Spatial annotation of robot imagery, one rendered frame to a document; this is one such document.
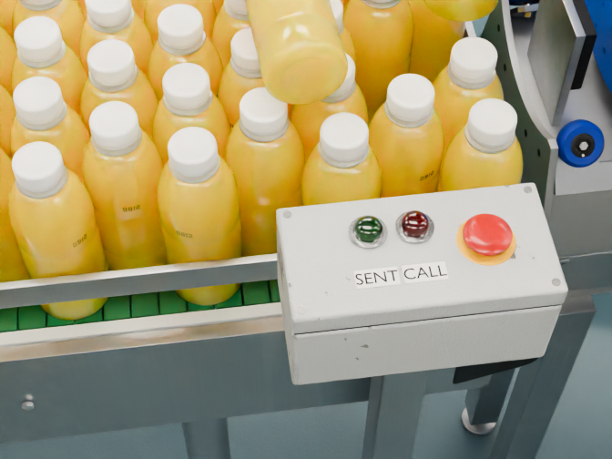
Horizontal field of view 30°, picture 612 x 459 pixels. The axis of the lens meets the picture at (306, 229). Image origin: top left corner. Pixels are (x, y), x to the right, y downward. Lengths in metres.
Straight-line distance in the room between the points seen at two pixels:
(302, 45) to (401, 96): 0.10
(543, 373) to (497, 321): 0.67
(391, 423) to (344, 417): 0.95
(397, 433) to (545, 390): 0.53
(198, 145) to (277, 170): 0.08
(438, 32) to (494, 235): 0.32
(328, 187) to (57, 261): 0.23
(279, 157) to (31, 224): 0.21
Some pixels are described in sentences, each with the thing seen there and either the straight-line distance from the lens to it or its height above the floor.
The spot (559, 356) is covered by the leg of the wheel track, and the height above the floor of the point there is 0.52.
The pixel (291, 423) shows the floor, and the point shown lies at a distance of 1.98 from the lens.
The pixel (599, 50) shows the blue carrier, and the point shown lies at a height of 0.97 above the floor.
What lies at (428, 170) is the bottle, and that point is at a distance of 0.98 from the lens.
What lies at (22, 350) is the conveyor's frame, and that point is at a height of 0.90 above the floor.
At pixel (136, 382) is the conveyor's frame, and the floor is 0.83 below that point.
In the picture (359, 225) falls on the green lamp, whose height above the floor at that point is 1.11.
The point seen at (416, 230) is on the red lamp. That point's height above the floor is 1.11.
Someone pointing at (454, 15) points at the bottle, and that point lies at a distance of 1.00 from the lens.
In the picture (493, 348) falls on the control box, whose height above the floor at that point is 1.03.
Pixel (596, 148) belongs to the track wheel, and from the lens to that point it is 1.10.
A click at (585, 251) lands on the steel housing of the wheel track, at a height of 0.83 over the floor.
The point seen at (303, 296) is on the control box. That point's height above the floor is 1.10.
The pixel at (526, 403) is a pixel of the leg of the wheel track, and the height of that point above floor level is 0.39.
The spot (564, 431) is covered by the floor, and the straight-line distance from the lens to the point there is 2.03.
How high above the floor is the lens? 1.79
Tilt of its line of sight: 55 degrees down
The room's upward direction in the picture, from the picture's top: 1 degrees clockwise
